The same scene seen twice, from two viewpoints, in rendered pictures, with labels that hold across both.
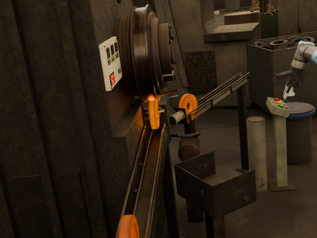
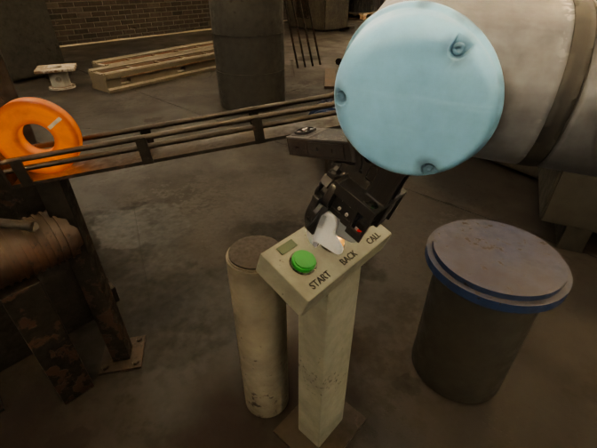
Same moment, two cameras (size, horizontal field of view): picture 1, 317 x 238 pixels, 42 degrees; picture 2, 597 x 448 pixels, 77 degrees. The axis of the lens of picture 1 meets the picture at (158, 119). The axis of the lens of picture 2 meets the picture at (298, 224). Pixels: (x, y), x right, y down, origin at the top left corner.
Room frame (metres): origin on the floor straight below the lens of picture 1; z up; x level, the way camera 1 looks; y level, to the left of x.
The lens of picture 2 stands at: (2.14, -1.06, 0.99)
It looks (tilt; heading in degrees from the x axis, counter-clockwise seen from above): 34 degrees down; 35
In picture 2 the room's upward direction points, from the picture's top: straight up
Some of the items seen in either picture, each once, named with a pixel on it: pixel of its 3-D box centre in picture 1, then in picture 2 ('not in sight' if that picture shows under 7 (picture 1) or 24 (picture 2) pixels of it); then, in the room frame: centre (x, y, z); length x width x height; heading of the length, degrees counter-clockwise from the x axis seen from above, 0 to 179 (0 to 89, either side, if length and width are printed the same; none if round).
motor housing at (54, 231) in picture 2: (192, 178); (54, 312); (2.33, -0.17, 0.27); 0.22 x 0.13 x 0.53; 173
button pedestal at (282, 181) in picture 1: (279, 144); (325, 350); (2.60, -0.81, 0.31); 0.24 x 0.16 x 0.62; 173
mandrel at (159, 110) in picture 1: (147, 112); not in sight; (2.03, 0.05, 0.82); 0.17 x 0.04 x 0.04; 83
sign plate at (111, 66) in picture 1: (112, 62); not in sight; (1.70, 0.16, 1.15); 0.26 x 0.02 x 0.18; 173
